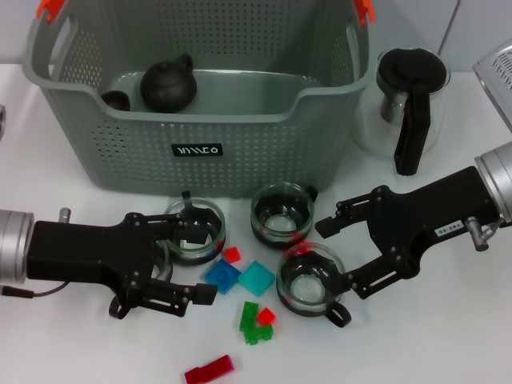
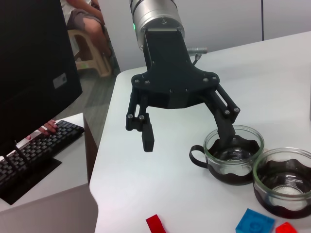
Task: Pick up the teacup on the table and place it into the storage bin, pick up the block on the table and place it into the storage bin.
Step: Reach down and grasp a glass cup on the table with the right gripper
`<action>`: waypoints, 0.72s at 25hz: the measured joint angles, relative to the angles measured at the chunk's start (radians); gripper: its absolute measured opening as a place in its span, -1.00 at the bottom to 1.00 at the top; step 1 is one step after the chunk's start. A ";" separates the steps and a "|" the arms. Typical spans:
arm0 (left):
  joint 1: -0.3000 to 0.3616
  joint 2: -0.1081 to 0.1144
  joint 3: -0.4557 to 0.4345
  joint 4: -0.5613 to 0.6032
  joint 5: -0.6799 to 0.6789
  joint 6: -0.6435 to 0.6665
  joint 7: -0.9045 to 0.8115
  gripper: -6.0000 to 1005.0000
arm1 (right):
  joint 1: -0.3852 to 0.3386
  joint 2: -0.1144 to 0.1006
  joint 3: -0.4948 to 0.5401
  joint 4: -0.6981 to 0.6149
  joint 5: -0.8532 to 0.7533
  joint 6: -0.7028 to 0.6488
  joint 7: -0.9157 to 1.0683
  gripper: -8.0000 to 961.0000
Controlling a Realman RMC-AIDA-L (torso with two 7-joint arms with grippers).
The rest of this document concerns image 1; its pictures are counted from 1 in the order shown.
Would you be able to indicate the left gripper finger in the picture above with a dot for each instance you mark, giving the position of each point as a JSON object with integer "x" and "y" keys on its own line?
{"x": 204, "y": 295}
{"x": 198, "y": 234}

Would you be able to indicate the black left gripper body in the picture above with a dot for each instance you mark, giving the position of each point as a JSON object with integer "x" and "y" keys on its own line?
{"x": 80, "y": 252}

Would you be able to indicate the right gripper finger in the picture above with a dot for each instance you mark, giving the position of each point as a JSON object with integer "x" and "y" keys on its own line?
{"x": 376, "y": 280}
{"x": 330, "y": 226}

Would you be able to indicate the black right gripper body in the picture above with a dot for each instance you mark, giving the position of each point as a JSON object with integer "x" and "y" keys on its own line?
{"x": 420, "y": 212}

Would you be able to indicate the glass teacup black base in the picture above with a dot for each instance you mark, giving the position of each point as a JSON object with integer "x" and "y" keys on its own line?
{"x": 280, "y": 224}
{"x": 167, "y": 266}
{"x": 306, "y": 290}
{"x": 200, "y": 254}

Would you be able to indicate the grey perforated storage bin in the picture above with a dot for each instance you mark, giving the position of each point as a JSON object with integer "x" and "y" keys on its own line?
{"x": 240, "y": 160}

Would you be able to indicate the dark clay teacup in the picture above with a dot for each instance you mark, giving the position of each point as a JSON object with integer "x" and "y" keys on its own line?
{"x": 114, "y": 100}

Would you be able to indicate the blue square toy brick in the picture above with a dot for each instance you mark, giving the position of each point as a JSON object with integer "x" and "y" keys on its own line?
{"x": 222, "y": 276}

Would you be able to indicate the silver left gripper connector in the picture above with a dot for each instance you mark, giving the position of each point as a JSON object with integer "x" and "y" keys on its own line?
{"x": 65, "y": 215}

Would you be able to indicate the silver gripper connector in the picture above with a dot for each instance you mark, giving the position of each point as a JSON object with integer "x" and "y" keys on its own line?
{"x": 65, "y": 215}
{"x": 477, "y": 236}

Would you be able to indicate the small red toy brick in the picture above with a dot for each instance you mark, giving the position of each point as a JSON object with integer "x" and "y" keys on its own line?
{"x": 232, "y": 254}
{"x": 266, "y": 316}

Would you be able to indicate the green long toy brick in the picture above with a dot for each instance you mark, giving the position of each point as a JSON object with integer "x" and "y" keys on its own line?
{"x": 248, "y": 314}

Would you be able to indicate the cyan square toy brick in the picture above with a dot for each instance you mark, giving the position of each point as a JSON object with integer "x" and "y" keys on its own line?
{"x": 257, "y": 278}

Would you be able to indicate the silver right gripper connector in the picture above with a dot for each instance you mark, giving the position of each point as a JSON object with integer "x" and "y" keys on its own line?
{"x": 477, "y": 236}

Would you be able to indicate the green stepped toy brick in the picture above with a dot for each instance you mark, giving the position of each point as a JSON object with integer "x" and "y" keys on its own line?
{"x": 260, "y": 334}

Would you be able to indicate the dark red long brick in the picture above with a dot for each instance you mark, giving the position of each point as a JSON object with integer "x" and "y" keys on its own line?
{"x": 208, "y": 371}

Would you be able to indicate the dark clay teapot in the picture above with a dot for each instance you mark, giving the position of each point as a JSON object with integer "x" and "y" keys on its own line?
{"x": 168, "y": 84}

